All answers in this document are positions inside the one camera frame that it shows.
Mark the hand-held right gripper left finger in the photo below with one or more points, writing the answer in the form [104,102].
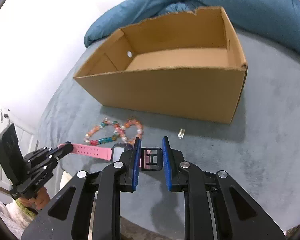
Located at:
[136,160]

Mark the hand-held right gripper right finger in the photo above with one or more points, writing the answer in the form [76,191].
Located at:
[167,162]

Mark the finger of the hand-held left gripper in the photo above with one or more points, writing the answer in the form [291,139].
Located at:
[62,148]
[52,163]

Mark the brown cardboard box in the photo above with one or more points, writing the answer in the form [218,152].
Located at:
[165,92]

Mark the person's left hand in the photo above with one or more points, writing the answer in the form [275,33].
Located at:
[41,200]

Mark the green rug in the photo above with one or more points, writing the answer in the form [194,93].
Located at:
[22,207]

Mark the grey bed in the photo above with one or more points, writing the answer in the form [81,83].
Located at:
[240,155]

